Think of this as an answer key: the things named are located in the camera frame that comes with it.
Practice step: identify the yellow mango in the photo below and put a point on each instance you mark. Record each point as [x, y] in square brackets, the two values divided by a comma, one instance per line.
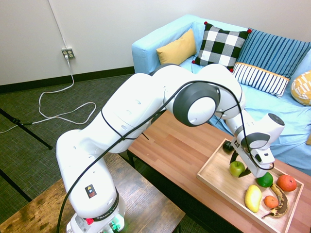
[253, 198]

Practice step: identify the green apple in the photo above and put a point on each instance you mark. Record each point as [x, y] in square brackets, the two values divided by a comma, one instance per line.
[235, 170]

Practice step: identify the plain mustard pillow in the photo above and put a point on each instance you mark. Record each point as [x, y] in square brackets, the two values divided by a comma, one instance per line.
[177, 49]

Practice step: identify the black white checkered pillow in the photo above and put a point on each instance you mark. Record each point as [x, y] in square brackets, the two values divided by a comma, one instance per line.
[222, 46]

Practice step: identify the black avocado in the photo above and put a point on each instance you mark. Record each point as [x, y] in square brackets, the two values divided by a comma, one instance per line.
[227, 147]

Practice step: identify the black tripod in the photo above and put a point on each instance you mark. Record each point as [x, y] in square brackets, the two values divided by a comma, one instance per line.
[29, 129]

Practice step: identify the black stand leg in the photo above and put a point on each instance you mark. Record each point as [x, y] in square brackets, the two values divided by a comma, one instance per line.
[14, 185]

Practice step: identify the wall power outlet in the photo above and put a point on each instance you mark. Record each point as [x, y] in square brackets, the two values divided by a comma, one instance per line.
[68, 53]

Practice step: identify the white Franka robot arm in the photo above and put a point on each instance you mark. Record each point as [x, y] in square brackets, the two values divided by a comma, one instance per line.
[136, 109]

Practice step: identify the light blue sofa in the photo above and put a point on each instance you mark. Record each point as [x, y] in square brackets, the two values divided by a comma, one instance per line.
[267, 109]

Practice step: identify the reddish wood coffee table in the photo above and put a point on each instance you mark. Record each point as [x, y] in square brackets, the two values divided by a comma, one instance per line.
[175, 157]

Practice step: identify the small orange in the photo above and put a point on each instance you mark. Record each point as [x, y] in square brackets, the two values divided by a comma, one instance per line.
[271, 202]

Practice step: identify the large red-orange fruit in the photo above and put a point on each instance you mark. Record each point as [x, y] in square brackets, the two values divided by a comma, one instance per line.
[287, 183]

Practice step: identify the white navy striped pillow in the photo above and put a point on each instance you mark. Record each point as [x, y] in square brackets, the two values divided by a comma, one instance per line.
[261, 78]

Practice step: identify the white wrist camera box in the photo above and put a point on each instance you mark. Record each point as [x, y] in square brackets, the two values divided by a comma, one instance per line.
[264, 157]

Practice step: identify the blue striped pillow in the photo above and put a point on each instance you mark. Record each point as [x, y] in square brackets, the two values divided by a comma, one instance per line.
[274, 53]

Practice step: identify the yellow patterned bolster pillow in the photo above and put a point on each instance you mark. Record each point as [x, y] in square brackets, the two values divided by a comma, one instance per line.
[302, 88]

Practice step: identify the rustic dark wood side table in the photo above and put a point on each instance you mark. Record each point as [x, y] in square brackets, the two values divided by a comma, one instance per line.
[36, 213]

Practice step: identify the green lime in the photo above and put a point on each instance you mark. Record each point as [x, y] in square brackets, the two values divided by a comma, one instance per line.
[266, 180]

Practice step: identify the mustard striped pillow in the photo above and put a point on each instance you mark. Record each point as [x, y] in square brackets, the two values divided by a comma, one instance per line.
[309, 139]

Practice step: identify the spotted brown banana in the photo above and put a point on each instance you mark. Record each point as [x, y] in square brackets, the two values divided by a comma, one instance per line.
[281, 201]

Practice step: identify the wooden tray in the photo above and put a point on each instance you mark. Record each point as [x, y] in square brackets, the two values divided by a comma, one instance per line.
[226, 191]

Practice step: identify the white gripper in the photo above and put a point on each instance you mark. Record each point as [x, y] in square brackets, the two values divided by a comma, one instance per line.
[245, 159]

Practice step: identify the white wall conduit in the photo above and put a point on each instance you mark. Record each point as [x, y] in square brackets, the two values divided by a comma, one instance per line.
[57, 23]

